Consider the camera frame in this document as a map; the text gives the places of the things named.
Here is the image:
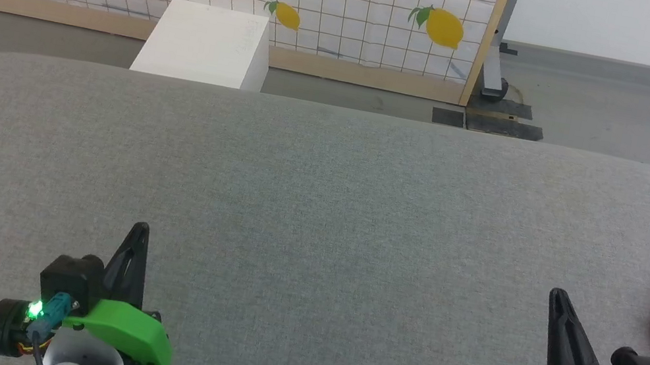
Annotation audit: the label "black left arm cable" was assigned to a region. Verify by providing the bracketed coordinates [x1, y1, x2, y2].
[19, 287, 80, 365]

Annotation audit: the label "grey fabric sofa cushion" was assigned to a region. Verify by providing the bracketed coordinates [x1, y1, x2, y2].
[0, 47, 650, 365]

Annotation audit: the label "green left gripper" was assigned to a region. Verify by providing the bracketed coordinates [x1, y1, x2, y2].
[55, 211, 195, 365]

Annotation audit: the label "white rectangular box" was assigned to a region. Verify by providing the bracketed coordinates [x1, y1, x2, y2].
[130, 0, 279, 94]

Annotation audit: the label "grey metal stand with wheel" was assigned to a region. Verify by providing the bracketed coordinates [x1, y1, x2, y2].
[476, 0, 526, 103]

